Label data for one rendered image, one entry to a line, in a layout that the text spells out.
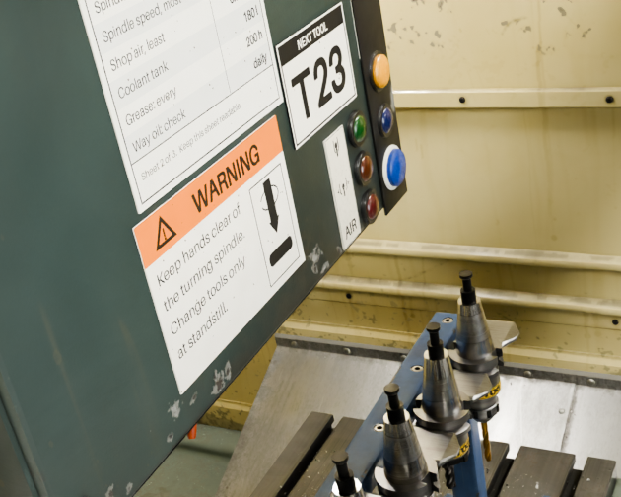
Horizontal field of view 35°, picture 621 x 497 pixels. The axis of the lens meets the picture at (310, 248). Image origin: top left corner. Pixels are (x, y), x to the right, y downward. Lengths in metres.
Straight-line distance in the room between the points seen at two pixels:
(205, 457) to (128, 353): 1.65
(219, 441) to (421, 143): 0.85
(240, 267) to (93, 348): 0.14
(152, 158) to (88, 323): 0.09
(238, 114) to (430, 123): 1.02
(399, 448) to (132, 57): 0.57
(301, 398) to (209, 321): 1.30
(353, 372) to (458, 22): 0.70
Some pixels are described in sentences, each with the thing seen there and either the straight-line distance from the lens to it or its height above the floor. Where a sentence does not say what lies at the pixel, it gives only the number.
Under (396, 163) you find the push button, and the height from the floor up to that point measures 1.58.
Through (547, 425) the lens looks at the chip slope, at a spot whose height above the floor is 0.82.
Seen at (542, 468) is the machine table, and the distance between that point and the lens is 1.51.
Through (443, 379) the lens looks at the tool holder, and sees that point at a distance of 1.06.
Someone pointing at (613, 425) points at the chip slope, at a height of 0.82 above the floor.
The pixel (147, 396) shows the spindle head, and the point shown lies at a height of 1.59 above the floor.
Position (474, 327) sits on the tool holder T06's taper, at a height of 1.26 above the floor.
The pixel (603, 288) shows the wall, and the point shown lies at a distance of 1.64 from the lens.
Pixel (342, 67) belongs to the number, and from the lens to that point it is 0.71.
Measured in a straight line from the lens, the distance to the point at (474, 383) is 1.14.
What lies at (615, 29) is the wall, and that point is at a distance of 1.45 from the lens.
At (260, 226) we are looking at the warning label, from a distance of 0.62.
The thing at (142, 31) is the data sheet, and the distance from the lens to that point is 0.52.
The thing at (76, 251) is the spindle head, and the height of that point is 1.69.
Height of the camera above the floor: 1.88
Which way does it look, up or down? 27 degrees down
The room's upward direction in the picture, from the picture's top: 11 degrees counter-clockwise
